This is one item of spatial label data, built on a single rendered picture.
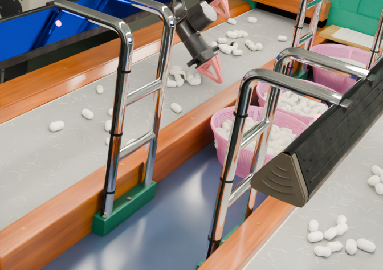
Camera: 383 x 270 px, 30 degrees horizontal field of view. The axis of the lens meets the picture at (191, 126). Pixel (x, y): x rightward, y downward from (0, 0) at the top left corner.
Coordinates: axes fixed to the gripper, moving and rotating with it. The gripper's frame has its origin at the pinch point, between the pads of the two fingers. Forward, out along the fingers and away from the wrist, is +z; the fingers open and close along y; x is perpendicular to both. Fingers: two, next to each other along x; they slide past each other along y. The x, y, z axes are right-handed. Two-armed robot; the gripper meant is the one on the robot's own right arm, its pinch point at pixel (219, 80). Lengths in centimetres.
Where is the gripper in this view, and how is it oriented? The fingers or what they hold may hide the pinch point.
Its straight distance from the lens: 205.0
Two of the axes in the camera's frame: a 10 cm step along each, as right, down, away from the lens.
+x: -6.8, 4.5, 5.8
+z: 5.5, 8.4, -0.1
